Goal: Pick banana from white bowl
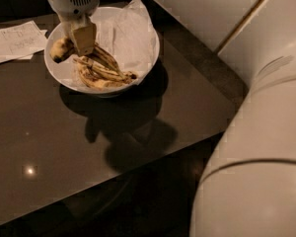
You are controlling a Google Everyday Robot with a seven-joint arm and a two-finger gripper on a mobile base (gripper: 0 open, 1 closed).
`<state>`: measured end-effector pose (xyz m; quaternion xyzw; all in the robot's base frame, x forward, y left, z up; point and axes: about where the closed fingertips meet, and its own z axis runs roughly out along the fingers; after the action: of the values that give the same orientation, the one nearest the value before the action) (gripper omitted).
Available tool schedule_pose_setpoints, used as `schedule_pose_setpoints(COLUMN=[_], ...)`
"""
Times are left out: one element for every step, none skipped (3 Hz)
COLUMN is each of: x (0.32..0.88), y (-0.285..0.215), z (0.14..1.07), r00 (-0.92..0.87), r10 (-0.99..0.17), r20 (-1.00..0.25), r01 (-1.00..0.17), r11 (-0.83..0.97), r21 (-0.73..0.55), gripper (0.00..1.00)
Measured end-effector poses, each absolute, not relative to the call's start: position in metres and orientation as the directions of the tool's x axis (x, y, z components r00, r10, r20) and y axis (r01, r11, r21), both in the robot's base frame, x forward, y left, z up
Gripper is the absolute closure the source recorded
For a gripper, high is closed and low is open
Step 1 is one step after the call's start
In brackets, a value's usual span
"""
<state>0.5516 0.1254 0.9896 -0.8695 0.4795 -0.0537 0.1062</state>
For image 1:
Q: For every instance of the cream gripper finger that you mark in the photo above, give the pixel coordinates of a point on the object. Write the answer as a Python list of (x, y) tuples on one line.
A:
[(83, 34), (67, 24)]

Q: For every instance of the spotted banana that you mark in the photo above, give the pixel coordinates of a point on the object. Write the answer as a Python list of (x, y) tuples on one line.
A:
[(103, 57), (62, 49), (95, 75)]

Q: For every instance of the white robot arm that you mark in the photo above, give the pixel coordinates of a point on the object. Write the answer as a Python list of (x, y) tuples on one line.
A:
[(248, 188)]

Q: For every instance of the white paper bowl liner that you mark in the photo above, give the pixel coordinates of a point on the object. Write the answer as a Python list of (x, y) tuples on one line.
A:
[(128, 35)]

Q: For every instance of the white bowl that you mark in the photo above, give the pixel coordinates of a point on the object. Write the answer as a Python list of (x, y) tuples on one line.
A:
[(66, 73)]

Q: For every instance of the white printed paper sheet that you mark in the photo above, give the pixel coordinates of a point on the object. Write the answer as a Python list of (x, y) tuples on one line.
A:
[(20, 41)]

